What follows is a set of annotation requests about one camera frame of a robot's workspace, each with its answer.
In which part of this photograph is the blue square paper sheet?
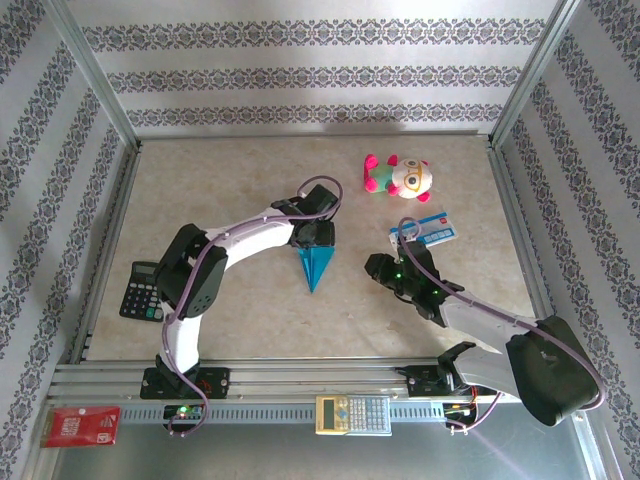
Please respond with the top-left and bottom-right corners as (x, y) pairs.
(296, 244), (336, 294)

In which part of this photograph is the steel sheet shelf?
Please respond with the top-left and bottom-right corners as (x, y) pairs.
(29, 399), (614, 480)

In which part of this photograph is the blue white tissue pack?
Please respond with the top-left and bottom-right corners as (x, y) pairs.
(388, 212), (459, 255)

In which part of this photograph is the pink white plush toy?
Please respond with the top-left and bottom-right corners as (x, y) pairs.
(363, 153), (434, 204)

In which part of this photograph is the small controller board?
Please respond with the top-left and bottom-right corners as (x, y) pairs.
(163, 403), (206, 422)
(442, 401), (477, 420)

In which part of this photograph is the beige scientific calculator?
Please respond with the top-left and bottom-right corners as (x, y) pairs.
(314, 394), (393, 437)

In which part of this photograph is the black desk calculator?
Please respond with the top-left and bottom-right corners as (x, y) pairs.
(118, 260), (166, 322)

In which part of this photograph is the red flat packet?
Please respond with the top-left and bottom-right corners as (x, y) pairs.
(39, 405), (122, 449)

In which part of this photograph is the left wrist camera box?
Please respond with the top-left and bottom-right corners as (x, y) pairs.
(298, 183), (339, 217)

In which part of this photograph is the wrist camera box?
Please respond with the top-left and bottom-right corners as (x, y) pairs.
(399, 243), (440, 282)
(298, 183), (339, 217)

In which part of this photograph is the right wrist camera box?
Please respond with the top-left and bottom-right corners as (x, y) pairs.
(399, 243), (440, 282)

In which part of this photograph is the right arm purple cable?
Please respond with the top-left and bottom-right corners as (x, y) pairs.
(398, 216), (605, 436)

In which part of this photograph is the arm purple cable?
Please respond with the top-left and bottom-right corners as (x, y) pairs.
(159, 175), (345, 439)
(398, 216), (605, 436)

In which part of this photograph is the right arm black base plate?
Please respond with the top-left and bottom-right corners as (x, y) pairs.
(405, 363), (499, 400)

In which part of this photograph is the aluminium back rail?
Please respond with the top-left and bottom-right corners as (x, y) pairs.
(134, 130), (494, 142)

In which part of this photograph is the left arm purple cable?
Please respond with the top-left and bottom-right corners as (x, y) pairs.
(159, 175), (345, 439)

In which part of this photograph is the aluminium front rail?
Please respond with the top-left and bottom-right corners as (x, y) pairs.
(47, 360), (596, 401)

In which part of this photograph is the aluminium side rail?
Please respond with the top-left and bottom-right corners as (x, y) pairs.
(487, 142), (574, 364)
(67, 142), (144, 365)

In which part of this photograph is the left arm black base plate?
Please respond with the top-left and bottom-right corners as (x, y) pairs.
(139, 366), (232, 401)

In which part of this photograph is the grey slotted cable duct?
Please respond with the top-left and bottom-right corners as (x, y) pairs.
(119, 402), (451, 425)

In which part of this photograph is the aluminium corner post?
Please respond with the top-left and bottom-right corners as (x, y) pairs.
(487, 0), (586, 149)
(39, 0), (144, 149)

